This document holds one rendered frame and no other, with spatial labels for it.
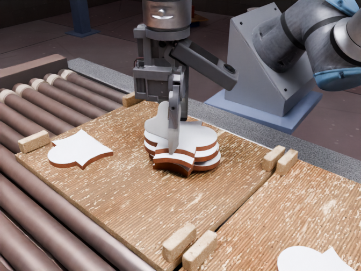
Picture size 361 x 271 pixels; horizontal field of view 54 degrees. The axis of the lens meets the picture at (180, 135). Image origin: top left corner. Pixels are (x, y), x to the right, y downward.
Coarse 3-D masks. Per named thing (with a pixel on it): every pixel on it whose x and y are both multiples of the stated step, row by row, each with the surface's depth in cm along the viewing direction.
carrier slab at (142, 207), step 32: (96, 128) 79; (128, 128) 79; (32, 160) 68; (96, 160) 68; (128, 160) 68; (224, 160) 68; (256, 160) 68; (64, 192) 60; (96, 192) 60; (128, 192) 60; (160, 192) 60; (192, 192) 60; (224, 192) 60; (128, 224) 54; (160, 224) 54; (160, 256) 49
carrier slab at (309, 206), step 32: (256, 192) 60; (288, 192) 60; (320, 192) 60; (352, 192) 60; (224, 224) 54; (256, 224) 54; (288, 224) 54; (320, 224) 54; (352, 224) 54; (224, 256) 49; (256, 256) 49; (352, 256) 49
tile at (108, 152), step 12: (84, 132) 75; (60, 144) 71; (72, 144) 71; (84, 144) 71; (96, 144) 71; (48, 156) 67; (60, 156) 67; (72, 156) 67; (84, 156) 67; (96, 156) 68; (84, 168) 66
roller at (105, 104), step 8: (48, 80) 107; (56, 80) 106; (64, 80) 106; (64, 88) 103; (72, 88) 102; (80, 88) 101; (80, 96) 99; (88, 96) 97; (96, 96) 96; (96, 104) 95; (104, 104) 93; (112, 104) 92; (120, 104) 92
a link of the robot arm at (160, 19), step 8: (144, 0) 52; (184, 0) 56; (144, 8) 53; (152, 8) 51; (160, 8) 51; (168, 8) 51; (176, 8) 51; (184, 8) 52; (144, 16) 53; (152, 16) 52; (160, 16) 52; (168, 16) 51; (176, 16) 52; (184, 16) 52; (152, 24) 53; (160, 24) 52; (168, 24) 52; (176, 24) 52; (184, 24) 53
